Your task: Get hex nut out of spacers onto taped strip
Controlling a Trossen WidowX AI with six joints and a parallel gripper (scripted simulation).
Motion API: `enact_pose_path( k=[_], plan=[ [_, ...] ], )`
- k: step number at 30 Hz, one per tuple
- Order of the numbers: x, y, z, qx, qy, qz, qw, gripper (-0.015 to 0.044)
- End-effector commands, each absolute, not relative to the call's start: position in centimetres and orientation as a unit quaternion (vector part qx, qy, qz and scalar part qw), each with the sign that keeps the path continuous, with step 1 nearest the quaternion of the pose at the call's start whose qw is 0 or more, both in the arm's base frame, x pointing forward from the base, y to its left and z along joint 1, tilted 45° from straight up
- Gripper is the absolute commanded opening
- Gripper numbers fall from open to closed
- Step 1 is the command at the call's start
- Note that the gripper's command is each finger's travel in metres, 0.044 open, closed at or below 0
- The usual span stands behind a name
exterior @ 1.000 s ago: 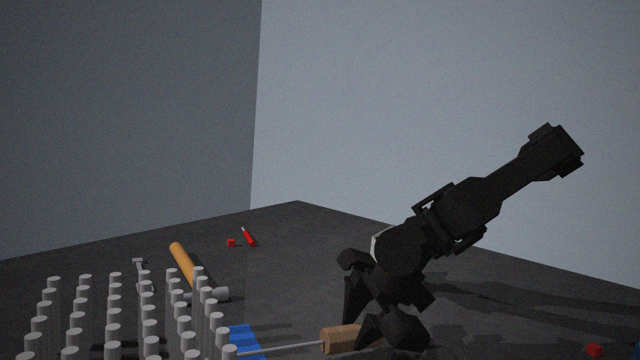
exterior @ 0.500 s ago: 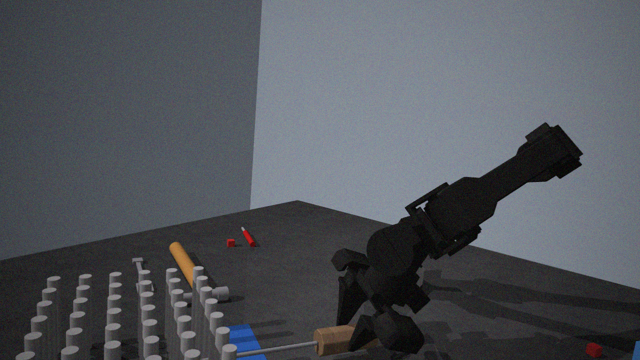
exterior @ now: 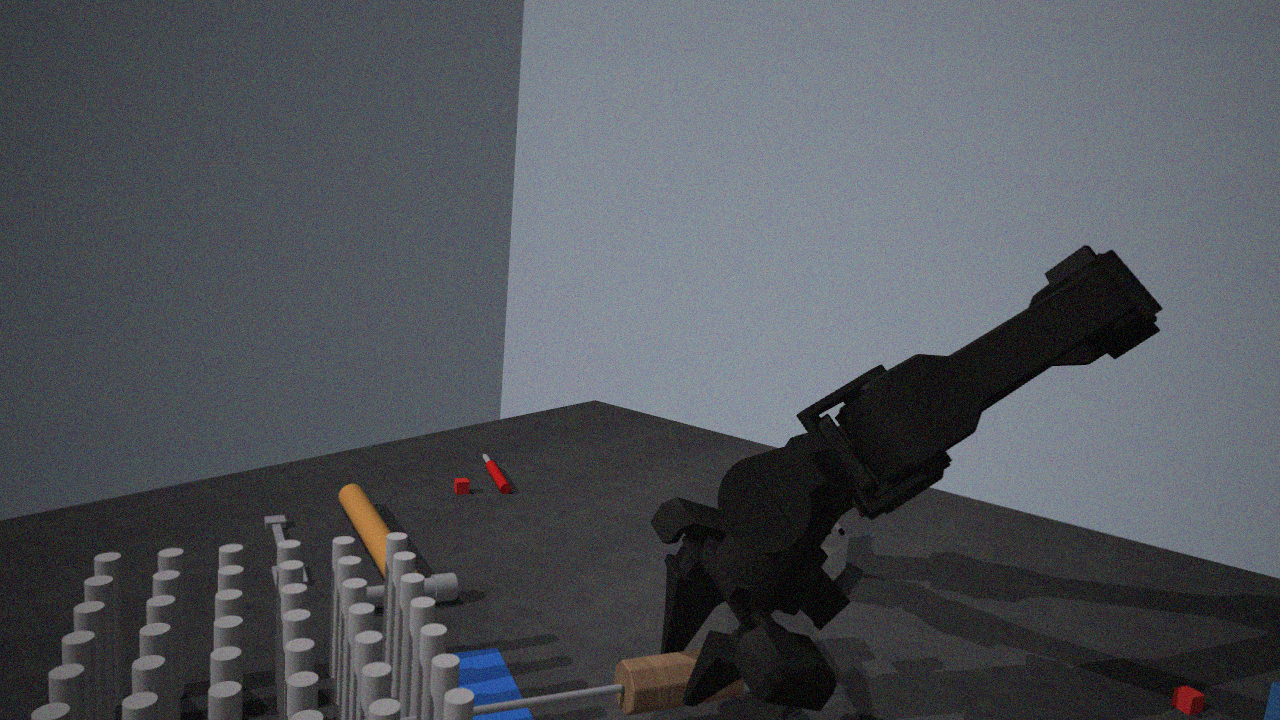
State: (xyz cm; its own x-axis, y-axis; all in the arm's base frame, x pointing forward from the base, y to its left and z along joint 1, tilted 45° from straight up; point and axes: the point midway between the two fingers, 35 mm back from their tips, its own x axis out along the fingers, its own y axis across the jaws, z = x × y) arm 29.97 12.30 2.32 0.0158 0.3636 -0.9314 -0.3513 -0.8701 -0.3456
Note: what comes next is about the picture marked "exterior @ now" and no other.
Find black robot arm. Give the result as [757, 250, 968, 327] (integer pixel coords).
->
[718, 245, 1164, 630]

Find hammer with orange handle and grey head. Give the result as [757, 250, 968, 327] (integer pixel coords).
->
[339, 484, 458, 603]

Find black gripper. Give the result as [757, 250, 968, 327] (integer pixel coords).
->
[652, 497, 836, 712]

